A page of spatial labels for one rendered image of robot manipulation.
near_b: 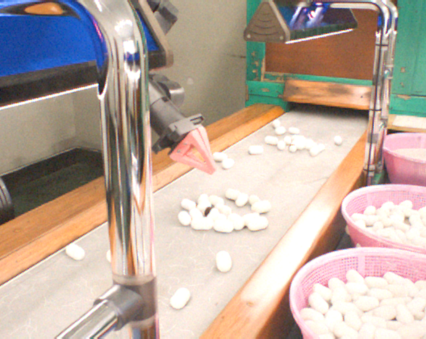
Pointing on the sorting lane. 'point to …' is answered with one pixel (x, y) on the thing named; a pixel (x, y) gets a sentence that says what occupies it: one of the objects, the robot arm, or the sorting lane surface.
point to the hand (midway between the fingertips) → (210, 169)
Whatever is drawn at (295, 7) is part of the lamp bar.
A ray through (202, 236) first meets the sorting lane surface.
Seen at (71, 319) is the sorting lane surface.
